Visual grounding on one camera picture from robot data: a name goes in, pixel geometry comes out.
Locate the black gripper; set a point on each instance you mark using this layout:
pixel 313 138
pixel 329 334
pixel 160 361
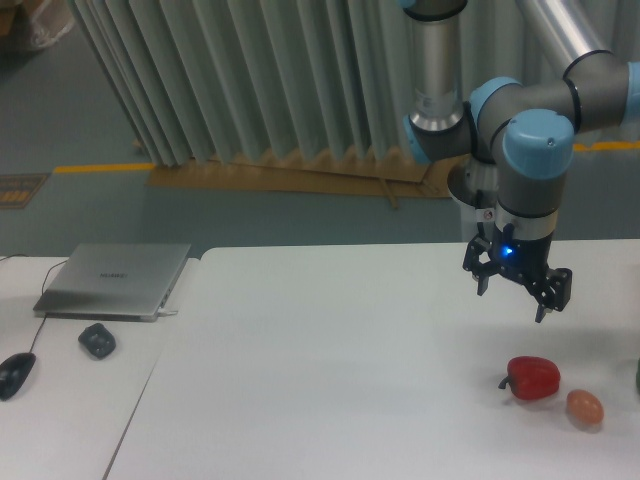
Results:
pixel 524 262

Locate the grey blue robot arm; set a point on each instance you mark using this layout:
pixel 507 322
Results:
pixel 518 139

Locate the red bell pepper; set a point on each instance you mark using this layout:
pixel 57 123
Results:
pixel 531 378

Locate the brown egg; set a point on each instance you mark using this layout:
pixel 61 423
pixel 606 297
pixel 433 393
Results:
pixel 585 407

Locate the brown cardboard sheet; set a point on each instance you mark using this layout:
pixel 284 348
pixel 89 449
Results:
pixel 393 177

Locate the white usb plug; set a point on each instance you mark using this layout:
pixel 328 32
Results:
pixel 166 312

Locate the grey pleated curtain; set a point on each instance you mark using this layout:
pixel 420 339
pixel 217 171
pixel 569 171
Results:
pixel 393 83

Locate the silver laptop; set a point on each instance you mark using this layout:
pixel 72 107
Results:
pixel 114 281

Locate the small black gadget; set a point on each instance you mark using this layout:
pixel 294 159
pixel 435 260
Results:
pixel 98 341

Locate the black computer mouse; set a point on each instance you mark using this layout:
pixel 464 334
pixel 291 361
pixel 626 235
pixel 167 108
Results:
pixel 14 372

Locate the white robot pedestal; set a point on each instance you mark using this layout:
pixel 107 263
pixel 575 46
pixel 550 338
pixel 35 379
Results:
pixel 473 186

